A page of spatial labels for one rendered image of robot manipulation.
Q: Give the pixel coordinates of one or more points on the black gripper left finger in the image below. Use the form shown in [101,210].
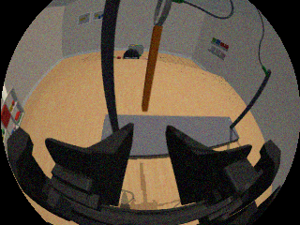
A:
[105,161]

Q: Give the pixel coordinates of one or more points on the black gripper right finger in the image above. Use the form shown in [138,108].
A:
[195,165]

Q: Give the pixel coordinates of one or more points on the grey loop with orange handle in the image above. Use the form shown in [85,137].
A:
[153,55]

